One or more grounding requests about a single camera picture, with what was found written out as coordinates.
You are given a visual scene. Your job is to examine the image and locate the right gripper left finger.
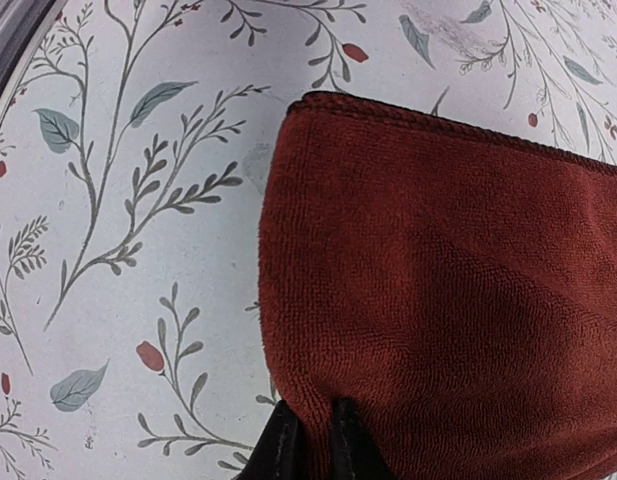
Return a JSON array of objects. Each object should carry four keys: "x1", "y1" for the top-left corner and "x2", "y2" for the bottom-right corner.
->
[{"x1": 237, "y1": 400, "x2": 307, "y2": 480}]

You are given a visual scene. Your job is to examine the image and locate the aluminium front rail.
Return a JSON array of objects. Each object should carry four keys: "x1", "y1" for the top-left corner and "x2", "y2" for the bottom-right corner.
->
[{"x1": 0, "y1": 0, "x2": 57, "y2": 99}]

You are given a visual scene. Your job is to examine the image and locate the brown towel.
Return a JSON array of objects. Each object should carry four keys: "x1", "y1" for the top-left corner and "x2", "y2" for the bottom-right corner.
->
[{"x1": 259, "y1": 92, "x2": 617, "y2": 479}]

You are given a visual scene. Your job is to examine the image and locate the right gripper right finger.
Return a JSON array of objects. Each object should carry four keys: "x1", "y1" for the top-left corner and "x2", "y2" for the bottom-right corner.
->
[{"x1": 330, "y1": 399, "x2": 393, "y2": 480}]

